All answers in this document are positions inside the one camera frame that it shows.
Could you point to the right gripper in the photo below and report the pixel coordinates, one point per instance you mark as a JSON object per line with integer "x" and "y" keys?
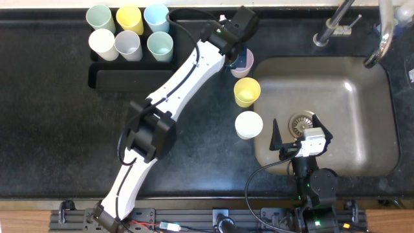
{"x": 288, "y": 152}

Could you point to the white cup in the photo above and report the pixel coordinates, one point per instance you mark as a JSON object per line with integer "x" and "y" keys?
{"x": 249, "y": 124}
{"x": 102, "y": 42}

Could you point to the pink cup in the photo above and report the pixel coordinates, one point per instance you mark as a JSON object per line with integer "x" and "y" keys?
{"x": 247, "y": 64}

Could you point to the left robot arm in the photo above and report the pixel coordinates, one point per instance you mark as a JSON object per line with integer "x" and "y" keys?
{"x": 187, "y": 77}

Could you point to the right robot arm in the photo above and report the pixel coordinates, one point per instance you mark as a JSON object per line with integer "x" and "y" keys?
{"x": 323, "y": 187}

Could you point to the steel sink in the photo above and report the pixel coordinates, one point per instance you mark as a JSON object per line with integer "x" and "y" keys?
{"x": 355, "y": 113}

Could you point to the yellow cup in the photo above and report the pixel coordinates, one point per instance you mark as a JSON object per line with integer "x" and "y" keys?
{"x": 247, "y": 92}
{"x": 128, "y": 17}

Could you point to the steel tap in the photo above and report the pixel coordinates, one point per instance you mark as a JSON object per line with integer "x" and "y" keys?
{"x": 385, "y": 35}

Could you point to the green cup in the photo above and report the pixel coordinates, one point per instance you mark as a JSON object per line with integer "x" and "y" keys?
{"x": 160, "y": 45}
{"x": 98, "y": 17}

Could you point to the black tray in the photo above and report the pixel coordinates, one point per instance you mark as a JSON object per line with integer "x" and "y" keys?
{"x": 129, "y": 81}

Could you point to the blue cup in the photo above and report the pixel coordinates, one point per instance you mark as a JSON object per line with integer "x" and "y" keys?
{"x": 155, "y": 16}

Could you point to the grey cup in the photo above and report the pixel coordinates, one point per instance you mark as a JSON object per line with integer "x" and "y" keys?
{"x": 127, "y": 43}

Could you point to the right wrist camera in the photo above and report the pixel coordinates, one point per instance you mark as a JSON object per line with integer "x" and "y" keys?
{"x": 312, "y": 140}

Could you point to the mounting rail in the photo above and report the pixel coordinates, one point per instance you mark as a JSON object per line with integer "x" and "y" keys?
{"x": 181, "y": 217}

